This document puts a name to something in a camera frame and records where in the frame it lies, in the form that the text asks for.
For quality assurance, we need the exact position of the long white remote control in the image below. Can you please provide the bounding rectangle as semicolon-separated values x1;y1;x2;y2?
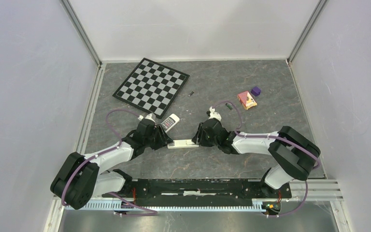
167;139;199;149

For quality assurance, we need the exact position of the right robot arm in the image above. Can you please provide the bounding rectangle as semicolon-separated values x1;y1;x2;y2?
192;118;321;197

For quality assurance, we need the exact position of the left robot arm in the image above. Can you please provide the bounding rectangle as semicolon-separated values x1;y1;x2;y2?
50;118;173;209

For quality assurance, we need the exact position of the short white remote control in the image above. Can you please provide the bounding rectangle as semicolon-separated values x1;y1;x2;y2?
160;114;180;132

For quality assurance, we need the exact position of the red and yellow block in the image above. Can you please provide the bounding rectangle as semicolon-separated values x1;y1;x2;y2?
237;91;257;110

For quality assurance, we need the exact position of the black and grey chessboard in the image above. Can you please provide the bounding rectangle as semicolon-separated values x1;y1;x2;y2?
113;58;190;119

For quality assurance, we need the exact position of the purple cube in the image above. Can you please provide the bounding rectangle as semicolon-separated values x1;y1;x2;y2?
250;86;261;97

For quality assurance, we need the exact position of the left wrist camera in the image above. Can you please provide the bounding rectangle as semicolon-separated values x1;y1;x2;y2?
138;113;156;125

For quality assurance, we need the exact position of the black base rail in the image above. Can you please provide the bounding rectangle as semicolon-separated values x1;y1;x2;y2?
117;178;292;207

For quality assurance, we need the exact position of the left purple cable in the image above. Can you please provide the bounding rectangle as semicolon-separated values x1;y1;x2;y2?
60;109;142;207

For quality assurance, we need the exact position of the white slotted cable duct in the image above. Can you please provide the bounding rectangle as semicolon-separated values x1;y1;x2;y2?
80;199;266;213

